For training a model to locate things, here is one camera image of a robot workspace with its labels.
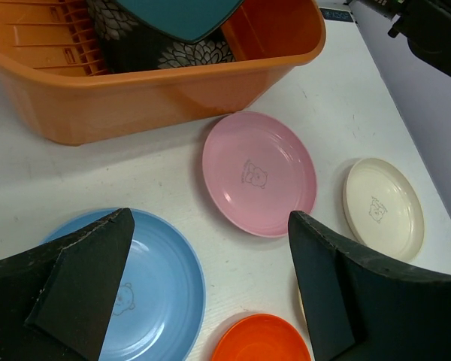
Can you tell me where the pink round plate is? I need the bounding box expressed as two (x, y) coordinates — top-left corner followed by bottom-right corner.
(201, 111), (318, 238)

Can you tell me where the blue round plate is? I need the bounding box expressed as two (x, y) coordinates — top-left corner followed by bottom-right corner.
(41, 208), (207, 361)

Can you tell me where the black floral square plate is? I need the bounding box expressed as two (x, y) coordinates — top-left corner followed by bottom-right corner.
(86, 1), (235, 73)

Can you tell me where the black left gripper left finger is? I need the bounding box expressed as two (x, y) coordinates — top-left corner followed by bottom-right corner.
(0, 208), (135, 360)

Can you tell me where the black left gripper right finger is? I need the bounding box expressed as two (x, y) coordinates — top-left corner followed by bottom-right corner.
(288, 211), (451, 360)

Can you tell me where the cream white round plate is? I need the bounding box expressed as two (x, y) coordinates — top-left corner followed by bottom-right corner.
(343, 158), (425, 262)

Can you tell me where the orange plastic bin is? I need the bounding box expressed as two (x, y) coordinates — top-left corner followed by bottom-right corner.
(0, 1), (326, 145)

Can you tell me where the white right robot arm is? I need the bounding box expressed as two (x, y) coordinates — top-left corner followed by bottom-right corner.
(361, 0), (451, 77)

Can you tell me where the teal square plate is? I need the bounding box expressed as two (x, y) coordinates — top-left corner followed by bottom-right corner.
(115, 0), (243, 43)

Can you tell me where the orange round plate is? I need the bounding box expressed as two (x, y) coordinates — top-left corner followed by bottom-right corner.
(211, 314), (311, 361)

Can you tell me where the beige floral round plate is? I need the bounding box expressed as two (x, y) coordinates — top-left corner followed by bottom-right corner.
(298, 288), (307, 325)

